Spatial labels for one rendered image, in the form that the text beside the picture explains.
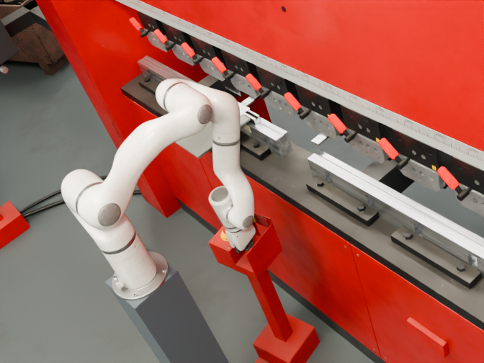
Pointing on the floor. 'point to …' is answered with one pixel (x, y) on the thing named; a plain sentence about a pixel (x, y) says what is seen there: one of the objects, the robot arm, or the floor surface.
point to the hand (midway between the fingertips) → (250, 248)
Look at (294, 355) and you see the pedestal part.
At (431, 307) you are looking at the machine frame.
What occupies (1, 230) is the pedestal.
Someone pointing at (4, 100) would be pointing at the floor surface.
